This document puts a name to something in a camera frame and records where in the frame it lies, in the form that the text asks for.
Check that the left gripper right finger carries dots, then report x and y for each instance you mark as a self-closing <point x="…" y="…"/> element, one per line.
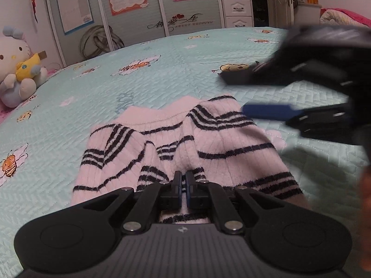
<point x="211" y="199"/>

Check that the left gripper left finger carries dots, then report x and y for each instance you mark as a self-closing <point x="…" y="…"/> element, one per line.
<point x="151" y="202"/>

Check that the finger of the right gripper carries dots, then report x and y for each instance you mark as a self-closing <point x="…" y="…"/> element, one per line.
<point x="279" y="112"/>
<point x="236" y="74"/>

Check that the pink black striped sweater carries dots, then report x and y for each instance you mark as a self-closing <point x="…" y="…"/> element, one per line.
<point x="212" y="139"/>

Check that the pile of floral bedding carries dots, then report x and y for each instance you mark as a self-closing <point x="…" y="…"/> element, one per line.
<point x="338" y="16"/>

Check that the white drawer cabinet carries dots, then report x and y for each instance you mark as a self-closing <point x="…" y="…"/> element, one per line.
<point x="238" y="13"/>

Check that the white door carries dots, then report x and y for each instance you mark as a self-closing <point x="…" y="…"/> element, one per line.
<point x="281" y="13"/>

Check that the mint green quilted bedspread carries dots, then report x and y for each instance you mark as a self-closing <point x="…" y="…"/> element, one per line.
<point x="54" y="125"/>

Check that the grey sliding wardrobe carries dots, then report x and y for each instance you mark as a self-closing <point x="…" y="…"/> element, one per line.
<point x="84" y="29"/>

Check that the white Hello Kitty plush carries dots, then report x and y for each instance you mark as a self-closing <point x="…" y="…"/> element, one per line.
<point x="21" y="69"/>

